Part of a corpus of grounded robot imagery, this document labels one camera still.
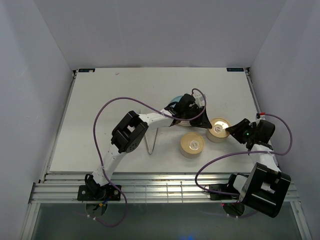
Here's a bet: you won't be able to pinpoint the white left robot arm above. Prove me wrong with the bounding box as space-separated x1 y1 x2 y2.
84 88 212 200

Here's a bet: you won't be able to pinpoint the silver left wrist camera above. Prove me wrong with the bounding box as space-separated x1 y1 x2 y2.
191 91 205 108

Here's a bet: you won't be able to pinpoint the right blue corner label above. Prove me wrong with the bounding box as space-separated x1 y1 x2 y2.
226 67 244 72

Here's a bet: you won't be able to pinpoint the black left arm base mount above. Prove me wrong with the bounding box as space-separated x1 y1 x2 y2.
76 184 121 202

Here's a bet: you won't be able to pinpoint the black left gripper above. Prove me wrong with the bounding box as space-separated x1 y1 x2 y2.
182 106 213 130

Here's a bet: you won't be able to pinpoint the blue corner label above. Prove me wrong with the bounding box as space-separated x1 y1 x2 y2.
78 68 96 73
226 67 244 72

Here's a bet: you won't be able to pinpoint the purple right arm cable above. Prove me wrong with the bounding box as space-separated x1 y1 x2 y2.
194 112 293 219

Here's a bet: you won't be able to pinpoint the wooden round lid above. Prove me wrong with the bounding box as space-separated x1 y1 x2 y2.
207 117 231 134
180 132 205 155

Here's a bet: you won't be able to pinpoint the stainless steel slotted tongs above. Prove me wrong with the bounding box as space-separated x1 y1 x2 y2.
143 128 158 156

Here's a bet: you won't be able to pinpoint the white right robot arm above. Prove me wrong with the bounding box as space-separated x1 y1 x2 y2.
225 118 291 218

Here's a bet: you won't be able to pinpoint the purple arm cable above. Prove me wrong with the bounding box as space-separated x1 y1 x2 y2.
92 88 208 228
194 112 293 219

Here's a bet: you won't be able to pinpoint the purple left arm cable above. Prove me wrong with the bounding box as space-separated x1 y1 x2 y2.
92 88 208 228

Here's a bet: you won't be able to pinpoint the left blue corner label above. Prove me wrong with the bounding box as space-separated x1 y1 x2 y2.
78 68 96 73

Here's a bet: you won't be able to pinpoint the blue and white plate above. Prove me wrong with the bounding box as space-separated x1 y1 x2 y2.
170 93 198 127

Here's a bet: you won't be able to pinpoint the steel lunch bowl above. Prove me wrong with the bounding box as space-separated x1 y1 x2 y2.
206 131 229 143
180 141 205 159

